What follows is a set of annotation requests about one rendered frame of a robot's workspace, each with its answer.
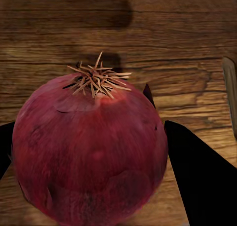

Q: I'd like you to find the cutting board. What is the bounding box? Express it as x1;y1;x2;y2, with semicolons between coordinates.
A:
0;0;237;226

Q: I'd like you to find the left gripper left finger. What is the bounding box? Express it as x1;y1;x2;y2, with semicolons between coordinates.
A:
0;122;15;179

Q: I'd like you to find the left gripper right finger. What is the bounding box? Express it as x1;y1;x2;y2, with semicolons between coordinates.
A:
165;120;237;226

